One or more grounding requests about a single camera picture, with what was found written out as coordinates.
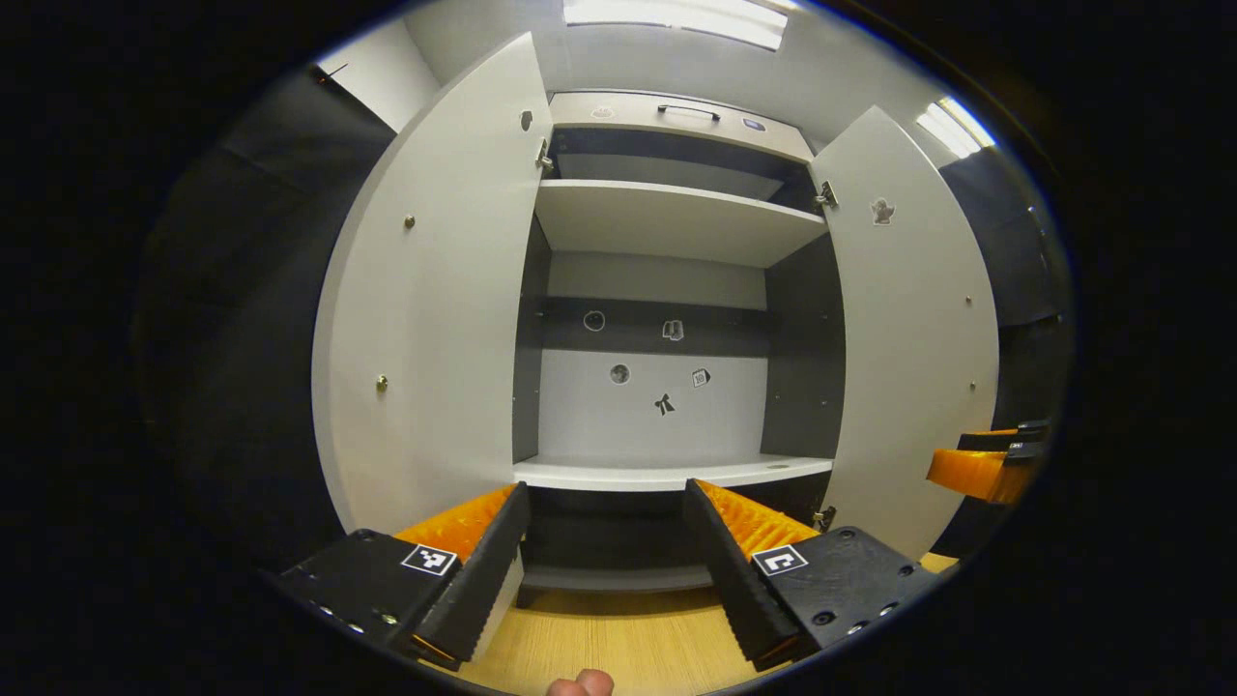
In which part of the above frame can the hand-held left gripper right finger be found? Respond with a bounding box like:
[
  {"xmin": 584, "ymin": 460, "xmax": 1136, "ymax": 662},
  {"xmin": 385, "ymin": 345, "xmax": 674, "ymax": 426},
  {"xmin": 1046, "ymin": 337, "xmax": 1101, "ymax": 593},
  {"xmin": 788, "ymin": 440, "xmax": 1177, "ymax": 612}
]
[{"xmin": 681, "ymin": 478, "xmax": 943, "ymax": 674}]

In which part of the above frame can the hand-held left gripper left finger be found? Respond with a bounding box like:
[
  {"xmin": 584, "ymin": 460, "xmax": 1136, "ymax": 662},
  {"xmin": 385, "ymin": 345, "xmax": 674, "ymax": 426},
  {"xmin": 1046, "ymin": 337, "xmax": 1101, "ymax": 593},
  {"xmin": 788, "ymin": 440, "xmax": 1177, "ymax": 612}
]
[{"xmin": 273, "ymin": 481, "xmax": 532, "ymax": 673}]

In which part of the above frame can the beige cabinet door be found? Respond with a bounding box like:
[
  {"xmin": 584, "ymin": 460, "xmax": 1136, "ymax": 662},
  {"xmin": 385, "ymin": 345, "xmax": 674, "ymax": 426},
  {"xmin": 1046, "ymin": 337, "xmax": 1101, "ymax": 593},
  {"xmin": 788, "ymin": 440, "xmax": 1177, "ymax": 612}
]
[
  {"xmin": 807, "ymin": 104, "xmax": 1001, "ymax": 562},
  {"xmin": 311, "ymin": 32, "xmax": 554, "ymax": 634}
]

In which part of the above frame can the beige double-door shoe cabinet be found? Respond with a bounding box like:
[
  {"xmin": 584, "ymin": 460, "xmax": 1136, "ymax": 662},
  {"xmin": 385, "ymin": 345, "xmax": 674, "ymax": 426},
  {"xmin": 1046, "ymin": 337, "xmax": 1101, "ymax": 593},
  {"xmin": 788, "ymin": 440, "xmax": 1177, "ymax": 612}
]
[{"xmin": 512, "ymin": 90, "xmax": 847, "ymax": 610}]

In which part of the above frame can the white cabinet shelf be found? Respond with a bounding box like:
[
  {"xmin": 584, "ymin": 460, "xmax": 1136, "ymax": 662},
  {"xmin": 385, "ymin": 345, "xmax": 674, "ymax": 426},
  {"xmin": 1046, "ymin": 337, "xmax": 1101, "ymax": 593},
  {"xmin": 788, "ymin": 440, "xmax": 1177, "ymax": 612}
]
[
  {"xmin": 512, "ymin": 451, "xmax": 835, "ymax": 493},
  {"xmin": 533, "ymin": 179, "xmax": 830, "ymax": 270}
]

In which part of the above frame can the black backdrop cloth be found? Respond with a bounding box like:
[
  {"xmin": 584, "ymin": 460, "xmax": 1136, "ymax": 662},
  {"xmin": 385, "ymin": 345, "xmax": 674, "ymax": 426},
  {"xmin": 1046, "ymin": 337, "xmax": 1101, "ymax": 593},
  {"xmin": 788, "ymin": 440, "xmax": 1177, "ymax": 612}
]
[
  {"xmin": 937, "ymin": 145, "xmax": 1076, "ymax": 562},
  {"xmin": 140, "ymin": 63, "xmax": 426, "ymax": 581}
]

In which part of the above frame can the small ceiling light panel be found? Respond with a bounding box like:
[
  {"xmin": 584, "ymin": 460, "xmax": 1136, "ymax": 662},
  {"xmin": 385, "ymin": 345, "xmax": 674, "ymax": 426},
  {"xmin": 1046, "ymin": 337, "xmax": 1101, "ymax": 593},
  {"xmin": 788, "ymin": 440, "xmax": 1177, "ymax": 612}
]
[{"xmin": 916, "ymin": 95, "xmax": 997, "ymax": 161}]

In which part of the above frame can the long ceiling light panel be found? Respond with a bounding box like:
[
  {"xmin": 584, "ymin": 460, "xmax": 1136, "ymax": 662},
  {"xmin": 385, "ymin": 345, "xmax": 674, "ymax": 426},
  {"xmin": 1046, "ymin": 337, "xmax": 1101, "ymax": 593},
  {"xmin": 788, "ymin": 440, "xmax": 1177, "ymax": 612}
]
[{"xmin": 563, "ymin": 0, "xmax": 789, "ymax": 52}]

